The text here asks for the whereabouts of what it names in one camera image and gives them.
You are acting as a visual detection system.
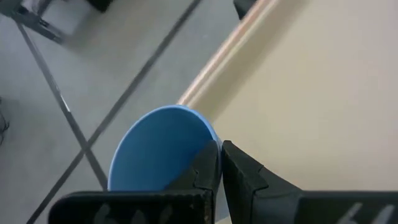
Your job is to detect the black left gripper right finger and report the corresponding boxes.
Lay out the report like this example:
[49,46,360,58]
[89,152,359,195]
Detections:
[221,139,398,224]

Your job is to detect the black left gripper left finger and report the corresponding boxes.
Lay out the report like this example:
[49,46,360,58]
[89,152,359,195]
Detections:
[48,139,221,224]

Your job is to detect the blue plate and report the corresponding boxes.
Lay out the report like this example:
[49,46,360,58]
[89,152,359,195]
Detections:
[107,105,223,192]

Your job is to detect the grey metal stand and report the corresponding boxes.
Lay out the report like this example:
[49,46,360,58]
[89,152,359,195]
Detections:
[0,0,68,44]

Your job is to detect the black floor cable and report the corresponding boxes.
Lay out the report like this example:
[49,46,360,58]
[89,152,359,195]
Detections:
[0,96,10,147]

